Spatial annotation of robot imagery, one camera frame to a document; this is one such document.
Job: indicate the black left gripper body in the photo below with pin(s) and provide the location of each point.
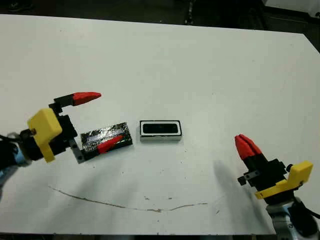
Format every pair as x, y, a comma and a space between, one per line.
66, 135

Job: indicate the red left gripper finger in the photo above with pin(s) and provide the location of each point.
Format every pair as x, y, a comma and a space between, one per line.
85, 98
110, 145

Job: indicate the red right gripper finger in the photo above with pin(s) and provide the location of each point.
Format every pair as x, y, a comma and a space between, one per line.
253, 151
241, 148

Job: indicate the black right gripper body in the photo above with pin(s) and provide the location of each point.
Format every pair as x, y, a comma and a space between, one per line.
271, 175

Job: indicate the black glossy printed box lid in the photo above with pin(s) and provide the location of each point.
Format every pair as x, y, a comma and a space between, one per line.
100, 136

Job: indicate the white plastic housing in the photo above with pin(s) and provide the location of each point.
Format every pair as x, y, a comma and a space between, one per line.
295, 5

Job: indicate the yellow left wrist camera mount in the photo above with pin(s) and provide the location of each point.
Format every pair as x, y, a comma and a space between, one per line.
46, 125

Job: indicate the yellow wrist camera mount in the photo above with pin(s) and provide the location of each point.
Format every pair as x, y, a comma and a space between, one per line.
300, 172
46, 125

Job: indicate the yellow right wrist camera mount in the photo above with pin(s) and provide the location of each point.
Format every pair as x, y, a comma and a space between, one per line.
300, 172

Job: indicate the white-lined camera box base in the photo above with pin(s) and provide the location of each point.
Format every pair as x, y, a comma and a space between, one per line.
160, 139

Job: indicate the grey metal post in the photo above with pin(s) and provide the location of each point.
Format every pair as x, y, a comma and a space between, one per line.
189, 12

